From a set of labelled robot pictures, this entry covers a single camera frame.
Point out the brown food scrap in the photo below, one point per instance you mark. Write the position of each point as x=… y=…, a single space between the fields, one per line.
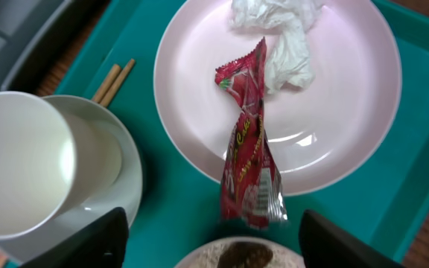
x=245 y=255

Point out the grey dishwasher rack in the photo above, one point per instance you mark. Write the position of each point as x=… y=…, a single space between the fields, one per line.
x=31 y=33

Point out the pink bowl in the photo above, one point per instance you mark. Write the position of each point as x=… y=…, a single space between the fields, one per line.
x=208 y=254

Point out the large white plate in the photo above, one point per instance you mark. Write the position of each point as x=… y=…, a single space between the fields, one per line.
x=317 y=135

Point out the white tissue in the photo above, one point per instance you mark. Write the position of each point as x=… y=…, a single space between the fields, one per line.
x=289 y=62

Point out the teal serving tray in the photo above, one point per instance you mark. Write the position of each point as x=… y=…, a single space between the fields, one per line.
x=384 y=202

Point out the grey small bowl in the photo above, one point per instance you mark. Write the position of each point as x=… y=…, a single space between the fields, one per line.
x=125 y=192

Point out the white paper cup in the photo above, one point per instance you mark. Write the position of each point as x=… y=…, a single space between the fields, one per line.
x=50 y=162

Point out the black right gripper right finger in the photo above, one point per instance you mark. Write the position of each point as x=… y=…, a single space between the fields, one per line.
x=324 y=244

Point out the red snack wrapper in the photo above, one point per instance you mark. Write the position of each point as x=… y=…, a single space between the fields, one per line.
x=251 y=185

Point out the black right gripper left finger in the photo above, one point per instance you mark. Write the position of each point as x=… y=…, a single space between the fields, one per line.
x=100 y=244

